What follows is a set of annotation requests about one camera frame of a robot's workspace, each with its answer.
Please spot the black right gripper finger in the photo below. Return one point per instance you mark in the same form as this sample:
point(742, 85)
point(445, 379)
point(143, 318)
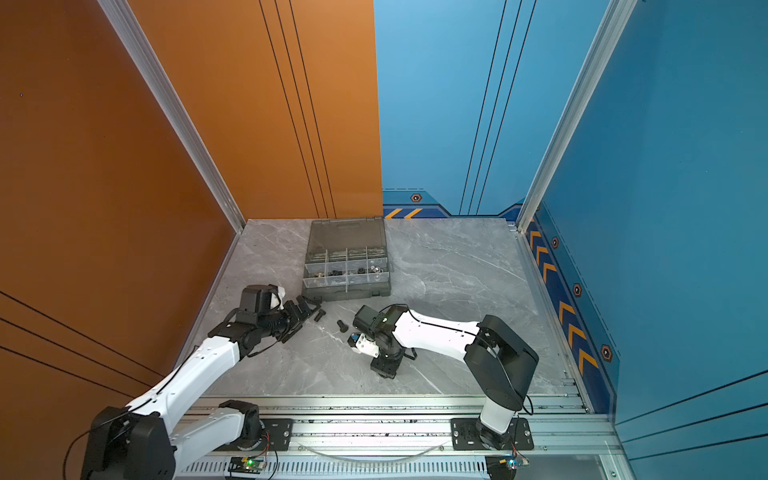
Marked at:
point(382, 367)
point(394, 360)

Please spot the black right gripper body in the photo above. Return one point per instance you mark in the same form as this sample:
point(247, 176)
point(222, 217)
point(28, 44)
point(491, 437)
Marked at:
point(382, 352)

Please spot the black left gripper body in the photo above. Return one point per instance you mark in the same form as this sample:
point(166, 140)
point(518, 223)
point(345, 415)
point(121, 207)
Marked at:
point(277, 324)

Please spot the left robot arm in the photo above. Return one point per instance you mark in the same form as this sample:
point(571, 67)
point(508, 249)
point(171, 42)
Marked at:
point(142, 441)

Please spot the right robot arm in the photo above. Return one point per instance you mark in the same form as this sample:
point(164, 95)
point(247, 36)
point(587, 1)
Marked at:
point(501, 361)

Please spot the grey plastic organizer box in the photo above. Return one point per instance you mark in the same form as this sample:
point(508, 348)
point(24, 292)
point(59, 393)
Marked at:
point(346, 259)

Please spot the green circuit board left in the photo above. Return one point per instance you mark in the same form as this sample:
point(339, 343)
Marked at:
point(246, 465)

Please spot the circuit board right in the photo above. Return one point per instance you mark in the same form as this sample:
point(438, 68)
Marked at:
point(505, 467)

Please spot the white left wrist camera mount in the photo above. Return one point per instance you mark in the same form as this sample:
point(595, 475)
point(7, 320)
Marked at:
point(277, 297)

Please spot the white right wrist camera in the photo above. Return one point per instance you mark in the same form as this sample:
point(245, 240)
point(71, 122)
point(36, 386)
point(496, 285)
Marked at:
point(363, 344)

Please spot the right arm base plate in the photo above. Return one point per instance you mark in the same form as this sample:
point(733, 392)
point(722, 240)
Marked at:
point(470, 434)

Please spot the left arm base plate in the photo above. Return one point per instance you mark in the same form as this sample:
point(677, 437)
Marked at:
point(276, 435)

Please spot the aluminium right table edge rail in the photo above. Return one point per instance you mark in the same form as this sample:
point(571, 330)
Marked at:
point(550, 319)

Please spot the aluminium front rail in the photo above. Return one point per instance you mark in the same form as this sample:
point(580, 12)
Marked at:
point(409, 437)

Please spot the aluminium left corner post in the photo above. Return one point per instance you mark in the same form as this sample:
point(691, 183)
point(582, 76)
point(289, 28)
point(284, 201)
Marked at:
point(129, 31)

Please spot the aluminium corner post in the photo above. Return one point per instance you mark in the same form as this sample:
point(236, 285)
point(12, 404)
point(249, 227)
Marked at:
point(608, 34)
point(129, 31)

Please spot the aluminium right corner post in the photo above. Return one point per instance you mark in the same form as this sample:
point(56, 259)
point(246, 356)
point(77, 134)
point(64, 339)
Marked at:
point(608, 34)

